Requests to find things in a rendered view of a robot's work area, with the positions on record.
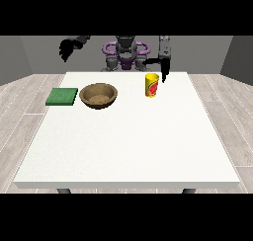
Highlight yellow cup with melon print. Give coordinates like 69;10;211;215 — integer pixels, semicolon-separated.
144;72;160;99

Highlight green square pad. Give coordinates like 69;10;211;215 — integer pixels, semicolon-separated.
44;87;79;107

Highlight grey robot trunk purple rings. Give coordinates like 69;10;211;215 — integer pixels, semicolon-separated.
101;36;153;73

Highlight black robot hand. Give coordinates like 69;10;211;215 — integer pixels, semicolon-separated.
144;54;172;84
58;38;85;63

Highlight brown wooden bowl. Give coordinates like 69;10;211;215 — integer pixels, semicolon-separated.
78;82;119;111

